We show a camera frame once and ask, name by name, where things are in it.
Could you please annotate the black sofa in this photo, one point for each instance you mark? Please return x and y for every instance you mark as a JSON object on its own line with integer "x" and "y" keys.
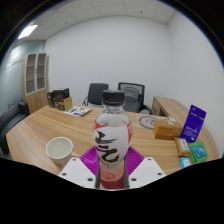
{"x": 11, "y": 120}

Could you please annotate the clear drink bottle black cap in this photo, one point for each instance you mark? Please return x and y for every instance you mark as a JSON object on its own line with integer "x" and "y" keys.
{"x": 111, "y": 140}

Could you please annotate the black mesh office chair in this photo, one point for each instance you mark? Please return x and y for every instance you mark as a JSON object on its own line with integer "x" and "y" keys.
{"x": 135, "y": 96}

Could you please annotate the wooden side desk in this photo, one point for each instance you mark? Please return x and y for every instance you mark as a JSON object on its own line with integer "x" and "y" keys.
{"x": 168, "y": 106}

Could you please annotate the tan cardboard box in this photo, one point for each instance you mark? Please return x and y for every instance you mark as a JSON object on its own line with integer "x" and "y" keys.
{"x": 66, "y": 104}

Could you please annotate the wooden cabinet with glass doors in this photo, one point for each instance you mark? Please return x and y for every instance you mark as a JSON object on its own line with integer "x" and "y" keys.
{"x": 35, "y": 96}

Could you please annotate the tan snack packet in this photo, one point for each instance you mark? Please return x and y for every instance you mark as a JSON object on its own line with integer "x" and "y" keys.
{"x": 182, "y": 146}

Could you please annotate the green cloth pad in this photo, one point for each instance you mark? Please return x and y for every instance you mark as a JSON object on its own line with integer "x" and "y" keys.
{"x": 195, "y": 160}

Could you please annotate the white mug with bear print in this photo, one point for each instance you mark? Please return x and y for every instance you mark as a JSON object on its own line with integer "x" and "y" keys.
{"x": 59, "y": 150}

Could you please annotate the blue flat packet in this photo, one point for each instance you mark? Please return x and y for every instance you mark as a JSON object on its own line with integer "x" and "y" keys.
{"x": 199, "y": 152}

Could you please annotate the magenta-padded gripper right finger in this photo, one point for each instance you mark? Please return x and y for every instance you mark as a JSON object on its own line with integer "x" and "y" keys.
{"x": 146, "y": 170}

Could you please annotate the purple standing pouch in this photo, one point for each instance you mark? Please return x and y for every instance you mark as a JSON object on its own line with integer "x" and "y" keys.
{"x": 194, "y": 125}

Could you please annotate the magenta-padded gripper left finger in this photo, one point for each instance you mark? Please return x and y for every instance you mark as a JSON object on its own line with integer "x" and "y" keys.
{"x": 78, "y": 170}

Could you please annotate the orange cardboard box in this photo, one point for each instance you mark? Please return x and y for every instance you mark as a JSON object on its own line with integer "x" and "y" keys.
{"x": 167, "y": 129}

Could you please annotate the black padded office chair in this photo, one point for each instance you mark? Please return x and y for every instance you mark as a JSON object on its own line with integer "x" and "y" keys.
{"x": 96, "y": 93}

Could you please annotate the dark brown carton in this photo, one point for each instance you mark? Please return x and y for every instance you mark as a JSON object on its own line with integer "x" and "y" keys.
{"x": 60, "y": 94}

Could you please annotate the white green brochure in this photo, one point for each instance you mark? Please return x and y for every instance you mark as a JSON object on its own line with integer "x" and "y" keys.
{"x": 78, "y": 111}

